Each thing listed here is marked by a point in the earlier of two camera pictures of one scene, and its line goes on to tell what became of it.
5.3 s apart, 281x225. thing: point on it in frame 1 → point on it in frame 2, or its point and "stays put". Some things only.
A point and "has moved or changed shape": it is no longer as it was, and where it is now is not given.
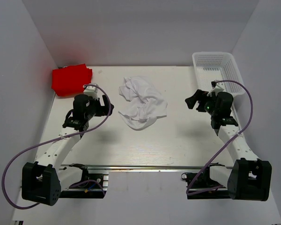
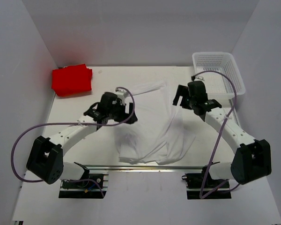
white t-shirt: (145, 102) has moved or changed shape
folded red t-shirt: (69, 81) stays put
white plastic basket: (210, 66) stays put
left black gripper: (104, 110) → (123, 117)
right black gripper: (199, 95) → (182, 91)
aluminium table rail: (148, 168) stays put
